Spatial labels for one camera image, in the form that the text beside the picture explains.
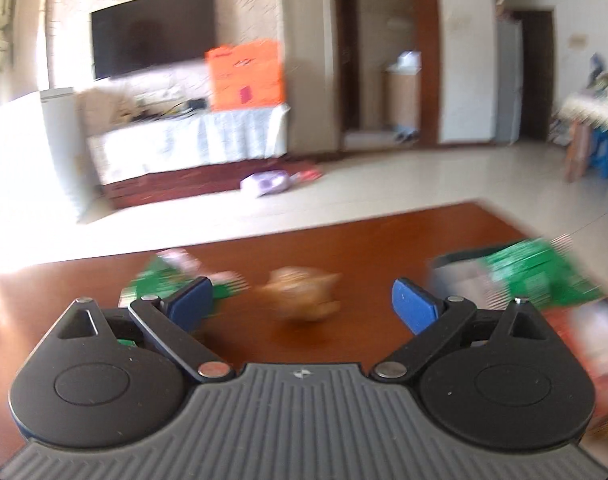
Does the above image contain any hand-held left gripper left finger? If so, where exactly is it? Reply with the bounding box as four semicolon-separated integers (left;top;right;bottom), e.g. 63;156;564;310
56;276;236;383

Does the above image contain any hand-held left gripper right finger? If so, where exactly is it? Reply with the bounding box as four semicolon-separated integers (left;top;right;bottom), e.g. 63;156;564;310
373;277;552;385

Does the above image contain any large green snack bag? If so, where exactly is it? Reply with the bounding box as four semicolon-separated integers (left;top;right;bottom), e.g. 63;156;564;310
476;237;603;309

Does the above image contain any short orange snack packet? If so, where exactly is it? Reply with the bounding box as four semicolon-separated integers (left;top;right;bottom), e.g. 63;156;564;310
549;305;608;382

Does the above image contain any purple white bottle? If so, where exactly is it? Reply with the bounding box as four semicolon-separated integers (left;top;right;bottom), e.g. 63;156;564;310
239;170;293;197

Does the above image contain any TV cabinet with white cloth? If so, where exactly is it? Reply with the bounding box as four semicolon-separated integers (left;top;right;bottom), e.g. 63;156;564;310
86;104;291;187

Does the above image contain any red packet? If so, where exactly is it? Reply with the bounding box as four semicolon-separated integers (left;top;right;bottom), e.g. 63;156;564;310
289;167;324;184

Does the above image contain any white freezer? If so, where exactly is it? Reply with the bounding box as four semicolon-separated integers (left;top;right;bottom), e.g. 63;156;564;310
38;87;95;222

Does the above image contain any wooden kitchen counter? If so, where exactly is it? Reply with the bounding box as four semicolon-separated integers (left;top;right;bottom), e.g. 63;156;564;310
382;65;423;134

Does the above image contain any orange cardboard box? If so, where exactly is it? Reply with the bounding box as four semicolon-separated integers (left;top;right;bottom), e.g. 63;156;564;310
205;40;287;113

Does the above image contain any white container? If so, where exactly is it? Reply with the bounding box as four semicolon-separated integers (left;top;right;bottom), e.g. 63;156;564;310
386;51;421;74

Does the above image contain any silver refrigerator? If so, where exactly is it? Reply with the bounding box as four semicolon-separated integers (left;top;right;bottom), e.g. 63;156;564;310
494;16;525;145

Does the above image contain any dark brown door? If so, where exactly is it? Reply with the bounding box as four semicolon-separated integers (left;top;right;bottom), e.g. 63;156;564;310
513;7;556;144

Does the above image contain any side table with lace cloth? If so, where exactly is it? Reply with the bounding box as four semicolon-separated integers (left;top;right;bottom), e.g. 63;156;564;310
558;87;608;184

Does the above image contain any dark wooden door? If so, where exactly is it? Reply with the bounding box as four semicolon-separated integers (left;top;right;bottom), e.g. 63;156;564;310
335;0;361;135

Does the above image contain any black television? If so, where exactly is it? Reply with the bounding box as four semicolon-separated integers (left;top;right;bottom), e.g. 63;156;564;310
90;0;217;81

